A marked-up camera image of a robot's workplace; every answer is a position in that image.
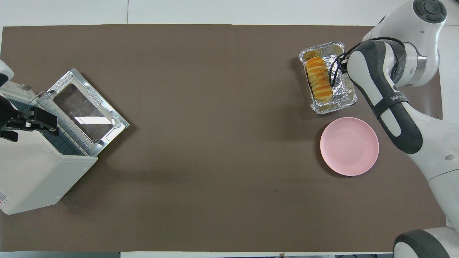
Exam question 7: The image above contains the glass oven door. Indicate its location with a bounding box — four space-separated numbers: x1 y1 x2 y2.
46 68 130 157

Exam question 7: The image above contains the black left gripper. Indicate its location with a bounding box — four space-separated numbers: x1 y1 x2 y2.
0 97 60 142

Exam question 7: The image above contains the brown table mat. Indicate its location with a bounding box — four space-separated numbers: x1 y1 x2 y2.
0 24 447 252

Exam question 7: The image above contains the sliced bread loaf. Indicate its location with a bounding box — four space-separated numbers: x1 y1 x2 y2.
305 56 333 102

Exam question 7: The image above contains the aluminium foil tray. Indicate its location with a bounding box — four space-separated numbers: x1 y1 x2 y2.
299 42 358 115

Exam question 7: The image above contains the white toaster oven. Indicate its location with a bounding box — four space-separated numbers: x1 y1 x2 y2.
0 102 98 215

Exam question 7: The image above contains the metal oven wire rack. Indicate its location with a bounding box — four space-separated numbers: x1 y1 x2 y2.
38 94 98 157

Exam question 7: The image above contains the pink plate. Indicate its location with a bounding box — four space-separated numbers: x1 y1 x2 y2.
320 117 379 176

